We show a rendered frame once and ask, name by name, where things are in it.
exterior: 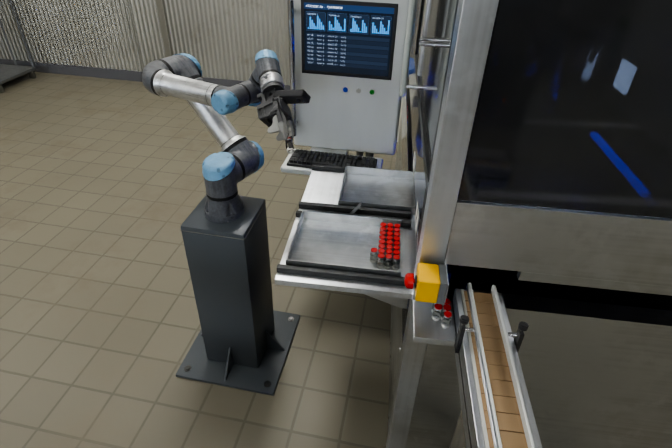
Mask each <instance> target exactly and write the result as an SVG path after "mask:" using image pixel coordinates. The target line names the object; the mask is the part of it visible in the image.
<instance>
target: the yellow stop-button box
mask: <svg viewBox="0 0 672 448"><path fill-rule="evenodd" d="M447 287H448V280H447V272H446V265H442V264H439V265H437V264H428V263H418V264H417V270H416V275H415V284H414V288H415V300H416V301H420V302H429V303H437V304H444V300H445V296H446V291H447Z"/></svg>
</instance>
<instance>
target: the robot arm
mask: <svg viewBox="0 0 672 448"><path fill-rule="evenodd" d="M255 64H256V67H255V69H254V71H253V72H252V74H251V76H250V78H249V79H248V80H246V81H244V82H241V83H239V84H236V85H234V86H231V87H227V86H222V85H217V84H213V83H209V82H205V81H203V78H202V70H201V66H200V64H199V62H198V61H197V60H196V59H195V58H194V57H193V56H192V55H190V54H186V53H181V54H174V55H172V56H169V57H166V58H162V59H159V60H155V61H152V62H150V63H148V64H147V65H146V66H145V67H144V69H143V71H142V82H143V85H144V86H145V88H146V89H147V90H148V91H149V92H151V93H152V94H155V95H157V96H161V97H167V96H173V97H177V98H181V99H185V100H186V101H187V102H188V103H189V105H190V106H191V107H192V109H193V110H194V111H195V113H196V114H197V116H198V117H199V118H200V120H201V121H202V122H203V124H204V125H205V126H206V128H207V129H208V130H209V132H210V133H211V134H212V136H213V137H214V138H215V140H216V141H217V142H218V144H219V145H220V146H221V152H219V153H213V154H211V155H209V156H208V157H207V158H206V159H205V160H204V161H203V164H202V168H203V170H202V173H203V177H204V182H205V189H206V195H207V198H206V202H205V207H204V213H205V217H206V218H207V219H208V220H210V221H212V222H216V223H227V222H232V221H234V220H237V219H238V218H240V217H241V216H242V215H243V213H244V203H243V201H242V200H241V198H240V196H239V194H238V188H237V183H239V182H240V181H242V180H243V179H245V178H246V177H248V176H250V175H251V174H253V173H255V172H257V171H258V170H259V169H260V168H261V167H262V166H263V164H264V152H263V150H262V148H261V146H260V145H259V144H258V143H257V142H254V141H248V139H247V138H246V137H245V136H241V135H239V134H238V132H237V131H236V130H235V128H234V127H233V126H232V124H231V123H230V121H229V120H228V119H227V117H226V116H225V115H226V114H229V113H233V112H235V111H236V110H238V109H240V108H242V107H244V106H247V105H249V106H254V107H255V106H256V107H257V113H258V118H259V119H260V120H261V121H262V122H263V123H264V124H266V125H267V126H268V127H269V128H268V133H270V134H271V133H277V132H279V134H278V135H277V136H276V140H277V141H281V140H285V141H286V140H287V138H291V139H292V141H293V137H294V132H295V126H294V121H293V118H292V113H291V110H290V108H289V106H288V105H287V104H302V103H309V102H310V98H311V96H310V95H309V94H308V93H307V92H306V91H305V90H303V89H301V90H284V83H283V78H282V75H281V70H280V66H279V60H278V58H277V55H276V53H275V52H274V51H272V50H268V49H265V50H261V51H259V52H258V53H257V54H256V56H255ZM260 103H261V104H260ZM259 104H260V105H259Z"/></svg>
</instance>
